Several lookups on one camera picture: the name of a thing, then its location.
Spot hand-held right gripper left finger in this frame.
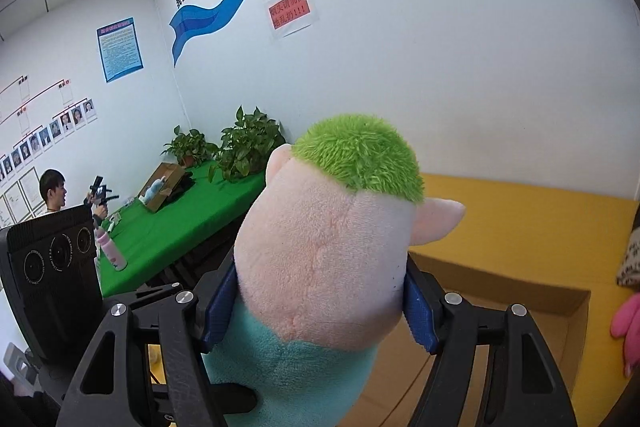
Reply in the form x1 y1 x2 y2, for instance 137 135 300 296
56 254 237 427

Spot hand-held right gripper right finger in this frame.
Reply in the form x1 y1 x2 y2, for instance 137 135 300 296
402 252 578 427

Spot green-haired pig plush toy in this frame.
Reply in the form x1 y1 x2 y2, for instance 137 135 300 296
200 113 467 427

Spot yellow wooden desktop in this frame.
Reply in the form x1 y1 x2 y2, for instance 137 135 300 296
145 172 640 427

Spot pink white bottle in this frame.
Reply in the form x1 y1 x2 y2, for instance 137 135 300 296
95 229 129 273

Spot green bench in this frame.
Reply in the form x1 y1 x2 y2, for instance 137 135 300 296
97 159 266 300

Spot small tilted cardboard box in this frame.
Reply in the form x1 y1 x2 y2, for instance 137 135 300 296
137 162 195 214

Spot row of portrait photos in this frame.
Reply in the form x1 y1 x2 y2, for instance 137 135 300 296
0 77 99 190

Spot small potted plant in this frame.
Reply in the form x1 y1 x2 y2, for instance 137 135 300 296
161 126 219 170

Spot large potted plant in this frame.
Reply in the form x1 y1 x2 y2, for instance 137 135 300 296
209 105 287 184

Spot pink plush toy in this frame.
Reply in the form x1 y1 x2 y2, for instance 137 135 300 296
611 292 640 379

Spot patterned plush toy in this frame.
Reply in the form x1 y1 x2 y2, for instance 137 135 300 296
616 207 640 290

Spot framed wall certificates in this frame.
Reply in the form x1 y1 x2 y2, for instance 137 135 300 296
0 167 48 229

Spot blue wall poster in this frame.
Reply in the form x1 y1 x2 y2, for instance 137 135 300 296
96 17 145 84

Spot red paper wall sign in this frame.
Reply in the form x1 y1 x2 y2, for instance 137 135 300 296
265 0 317 39

